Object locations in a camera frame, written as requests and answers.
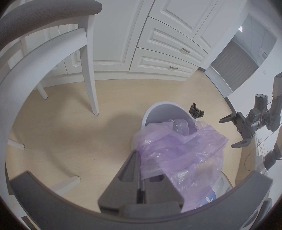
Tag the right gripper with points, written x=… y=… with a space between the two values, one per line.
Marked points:
x=246 y=126

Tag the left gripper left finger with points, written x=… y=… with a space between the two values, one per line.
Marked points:
x=125 y=176

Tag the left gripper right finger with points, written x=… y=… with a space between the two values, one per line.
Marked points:
x=165 y=193

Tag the crumpled black plastic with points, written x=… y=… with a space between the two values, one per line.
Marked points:
x=196 y=111

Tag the white trash bin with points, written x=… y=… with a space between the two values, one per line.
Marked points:
x=162 y=111

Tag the white wardrobe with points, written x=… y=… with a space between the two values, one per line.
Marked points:
x=179 y=8

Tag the white chair with grey seat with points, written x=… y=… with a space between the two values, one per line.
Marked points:
x=59 y=44

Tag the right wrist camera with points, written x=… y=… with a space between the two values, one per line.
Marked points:
x=254 y=114

